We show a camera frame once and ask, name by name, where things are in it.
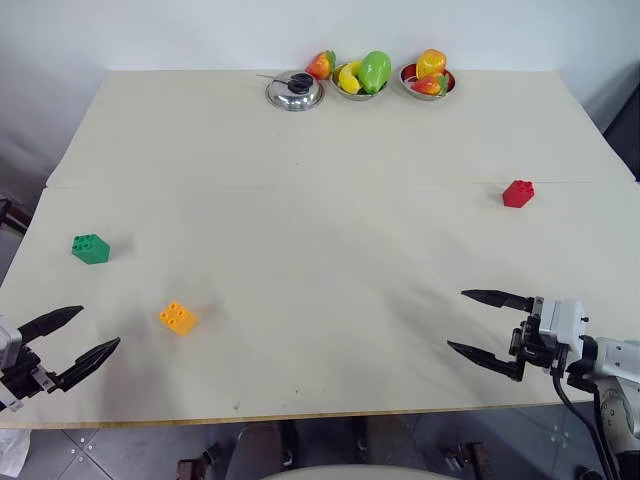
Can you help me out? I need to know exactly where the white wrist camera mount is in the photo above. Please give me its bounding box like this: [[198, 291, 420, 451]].
[[530, 296, 591, 359], [0, 314, 25, 372]]

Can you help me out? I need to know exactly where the dark object beside table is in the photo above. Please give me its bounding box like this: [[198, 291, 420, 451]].
[[602, 107, 640, 184]]

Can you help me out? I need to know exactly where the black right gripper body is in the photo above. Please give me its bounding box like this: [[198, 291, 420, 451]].
[[508, 319, 570, 377]]

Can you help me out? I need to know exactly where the green toy mango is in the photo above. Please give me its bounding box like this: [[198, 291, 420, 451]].
[[358, 49, 393, 95]]

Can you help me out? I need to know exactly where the yellow red toy mango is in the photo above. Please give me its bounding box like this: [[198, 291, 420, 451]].
[[415, 48, 448, 77]]

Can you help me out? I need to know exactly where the steel bowl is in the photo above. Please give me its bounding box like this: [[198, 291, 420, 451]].
[[399, 63, 457, 102], [329, 62, 393, 102]]

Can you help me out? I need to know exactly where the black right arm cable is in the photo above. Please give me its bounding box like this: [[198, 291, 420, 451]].
[[551, 367, 619, 480]]

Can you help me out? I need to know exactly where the green toy block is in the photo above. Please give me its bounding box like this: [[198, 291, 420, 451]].
[[71, 233, 112, 266]]

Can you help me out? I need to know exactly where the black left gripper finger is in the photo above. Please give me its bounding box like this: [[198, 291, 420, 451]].
[[17, 305, 85, 347], [48, 337, 122, 395]]

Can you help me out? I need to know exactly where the dark rounded shape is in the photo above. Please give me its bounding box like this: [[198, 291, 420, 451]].
[[233, 421, 297, 472]]

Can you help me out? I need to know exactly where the white plastic bag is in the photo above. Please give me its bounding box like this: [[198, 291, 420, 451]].
[[0, 427, 32, 480]]

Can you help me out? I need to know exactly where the yellow toy block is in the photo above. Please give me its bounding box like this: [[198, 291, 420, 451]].
[[158, 300, 200, 338]]

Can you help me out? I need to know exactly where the red toy block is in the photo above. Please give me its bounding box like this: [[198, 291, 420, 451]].
[[502, 179, 536, 209]]

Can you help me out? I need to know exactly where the rusty metal foot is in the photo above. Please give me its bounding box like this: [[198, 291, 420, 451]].
[[175, 443, 222, 480], [443, 441, 497, 472]]

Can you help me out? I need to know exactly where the yellow toy banana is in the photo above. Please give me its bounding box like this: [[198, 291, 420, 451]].
[[338, 60, 364, 95]]

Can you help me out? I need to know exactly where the dark brown chair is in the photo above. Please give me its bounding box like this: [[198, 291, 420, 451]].
[[0, 196, 32, 237]]

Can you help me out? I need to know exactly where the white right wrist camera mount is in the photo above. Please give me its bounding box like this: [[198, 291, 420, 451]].
[[530, 296, 591, 359]]

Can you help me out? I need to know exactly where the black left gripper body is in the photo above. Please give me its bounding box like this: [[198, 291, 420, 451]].
[[0, 348, 57, 402]]

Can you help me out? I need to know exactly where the red orange toy peach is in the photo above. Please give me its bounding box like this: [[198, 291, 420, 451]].
[[305, 49, 338, 81]]

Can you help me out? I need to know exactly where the steel pot lid black knob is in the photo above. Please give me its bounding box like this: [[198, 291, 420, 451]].
[[264, 70, 326, 113]]

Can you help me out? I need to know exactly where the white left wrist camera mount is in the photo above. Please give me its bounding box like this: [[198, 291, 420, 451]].
[[0, 314, 25, 372]]

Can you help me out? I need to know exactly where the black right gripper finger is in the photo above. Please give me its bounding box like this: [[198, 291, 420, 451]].
[[460, 288, 536, 314], [446, 340, 527, 385]]

